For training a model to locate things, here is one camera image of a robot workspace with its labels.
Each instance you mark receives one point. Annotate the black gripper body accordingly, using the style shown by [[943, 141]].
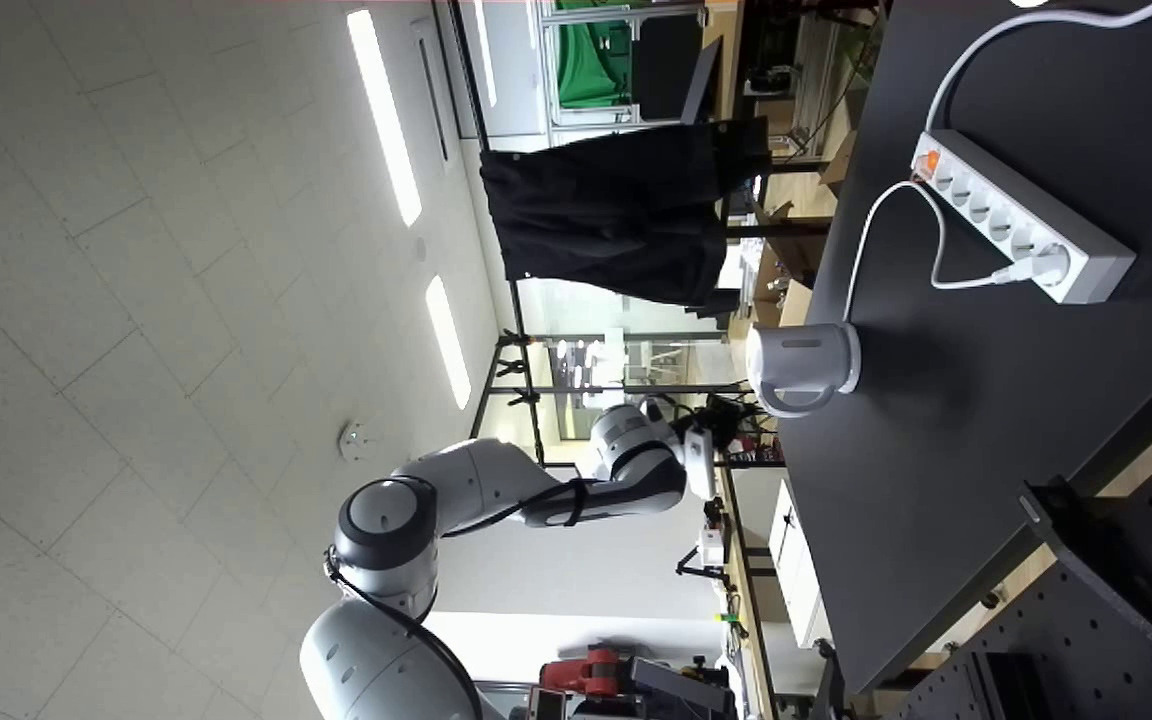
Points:
[[720, 424]]

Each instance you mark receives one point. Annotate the grey cylindrical cup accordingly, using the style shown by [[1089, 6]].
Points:
[[808, 362]]

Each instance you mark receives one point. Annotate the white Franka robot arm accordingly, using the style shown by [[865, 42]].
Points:
[[483, 480]]

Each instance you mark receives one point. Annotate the white drawer unit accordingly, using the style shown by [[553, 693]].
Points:
[[800, 565]]

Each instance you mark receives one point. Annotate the black hanging curtain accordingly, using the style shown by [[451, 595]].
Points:
[[611, 212]]

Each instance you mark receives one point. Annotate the red machine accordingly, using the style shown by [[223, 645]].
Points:
[[589, 675]]

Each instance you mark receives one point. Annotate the short ceiling light panel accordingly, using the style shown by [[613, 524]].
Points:
[[451, 340]]

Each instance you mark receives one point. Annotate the white power strip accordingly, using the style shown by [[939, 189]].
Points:
[[1017, 218]]

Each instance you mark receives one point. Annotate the white ceiling smoke detector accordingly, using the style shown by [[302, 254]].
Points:
[[353, 436]]

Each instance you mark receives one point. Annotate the green cloth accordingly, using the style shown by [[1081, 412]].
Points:
[[593, 61]]

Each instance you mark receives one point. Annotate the black perforated mounting board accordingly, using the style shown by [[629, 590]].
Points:
[[1110, 606]]

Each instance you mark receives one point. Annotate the long ceiling light panel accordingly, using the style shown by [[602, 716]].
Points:
[[387, 112]]

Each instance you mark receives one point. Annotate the black metal rack frame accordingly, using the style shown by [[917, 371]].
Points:
[[523, 362]]

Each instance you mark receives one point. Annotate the white cabinet frame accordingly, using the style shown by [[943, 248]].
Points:
[[514, 73]]

